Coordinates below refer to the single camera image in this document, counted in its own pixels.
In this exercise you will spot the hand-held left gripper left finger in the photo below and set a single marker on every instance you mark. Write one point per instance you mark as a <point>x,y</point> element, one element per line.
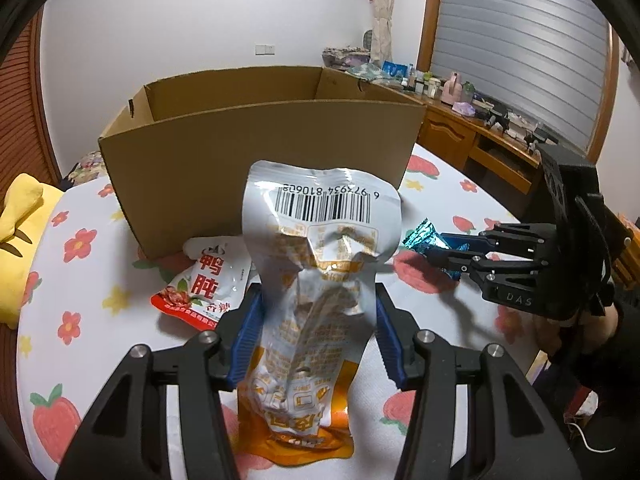
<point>247,330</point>

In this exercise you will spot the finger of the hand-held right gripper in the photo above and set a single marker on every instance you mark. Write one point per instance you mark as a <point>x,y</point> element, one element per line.
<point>470,265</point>
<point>515,237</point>

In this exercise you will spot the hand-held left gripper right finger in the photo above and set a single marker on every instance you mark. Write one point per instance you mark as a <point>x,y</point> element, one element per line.
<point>387,335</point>

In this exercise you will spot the teal candy wrapper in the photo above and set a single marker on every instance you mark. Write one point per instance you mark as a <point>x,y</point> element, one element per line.
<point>422,240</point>

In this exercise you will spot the white snack packet red label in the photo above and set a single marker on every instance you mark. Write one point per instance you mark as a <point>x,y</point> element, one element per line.
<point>210,290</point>

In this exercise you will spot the orange and silver snack packet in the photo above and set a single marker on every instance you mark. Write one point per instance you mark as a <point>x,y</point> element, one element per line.
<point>310,270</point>

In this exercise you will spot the brown cardboard box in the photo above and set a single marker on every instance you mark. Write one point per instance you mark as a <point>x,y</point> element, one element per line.
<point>200,160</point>

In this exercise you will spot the person's right hand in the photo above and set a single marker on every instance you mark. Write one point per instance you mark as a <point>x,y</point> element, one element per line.
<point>607,324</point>

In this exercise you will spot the black tripod device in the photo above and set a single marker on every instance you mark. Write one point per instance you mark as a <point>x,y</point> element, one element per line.
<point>540,139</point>
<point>497,116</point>

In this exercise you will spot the wooden sideboard cabinet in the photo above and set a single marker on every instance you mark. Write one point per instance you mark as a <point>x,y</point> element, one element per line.
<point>450,135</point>

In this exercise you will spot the white jar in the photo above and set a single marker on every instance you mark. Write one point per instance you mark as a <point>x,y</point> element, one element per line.
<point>432,88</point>

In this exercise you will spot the blue box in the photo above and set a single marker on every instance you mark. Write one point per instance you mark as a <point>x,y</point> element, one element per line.
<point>395,68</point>

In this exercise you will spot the green patterned bag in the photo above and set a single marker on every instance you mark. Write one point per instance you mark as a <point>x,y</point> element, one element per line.
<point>367,71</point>

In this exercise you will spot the floral bed quilt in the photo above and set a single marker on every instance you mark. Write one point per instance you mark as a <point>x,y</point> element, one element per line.
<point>85,170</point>

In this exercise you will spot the yellow plush toy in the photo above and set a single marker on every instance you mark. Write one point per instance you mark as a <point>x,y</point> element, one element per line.
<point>22,250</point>

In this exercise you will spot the pile of folded fabric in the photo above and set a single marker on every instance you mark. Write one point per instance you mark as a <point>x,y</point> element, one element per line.
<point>345,56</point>

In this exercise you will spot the green hand fan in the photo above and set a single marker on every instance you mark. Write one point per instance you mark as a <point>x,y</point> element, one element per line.
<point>367,42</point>

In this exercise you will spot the cream patterned curtain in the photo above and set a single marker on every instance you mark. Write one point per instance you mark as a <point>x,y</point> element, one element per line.
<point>385,5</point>

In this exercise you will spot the wooden louvered wardrobe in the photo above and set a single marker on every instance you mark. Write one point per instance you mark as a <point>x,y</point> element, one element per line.
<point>25,110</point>

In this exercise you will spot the white wall switch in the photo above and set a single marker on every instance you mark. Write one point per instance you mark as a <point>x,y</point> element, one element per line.
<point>265,49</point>

